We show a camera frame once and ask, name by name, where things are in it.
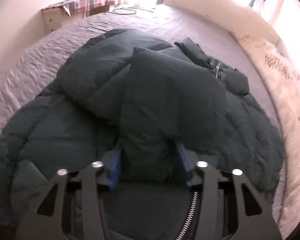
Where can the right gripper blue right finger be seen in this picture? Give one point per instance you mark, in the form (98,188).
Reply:
(188,160)

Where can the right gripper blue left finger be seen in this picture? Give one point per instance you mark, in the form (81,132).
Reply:
(111,168)

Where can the dark green quilted puffer jacket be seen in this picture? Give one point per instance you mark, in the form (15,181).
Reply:
(232,210)

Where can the beige floral leaf blanket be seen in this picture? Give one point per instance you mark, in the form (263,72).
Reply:
(283,83)

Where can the grey quilted bed mattress cover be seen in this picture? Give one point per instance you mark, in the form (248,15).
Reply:
(132,89)

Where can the beige upholstered headboard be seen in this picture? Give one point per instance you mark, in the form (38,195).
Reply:
(230,16)

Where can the red plaid cloth on nightstand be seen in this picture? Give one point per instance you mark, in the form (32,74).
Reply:
(72,7)

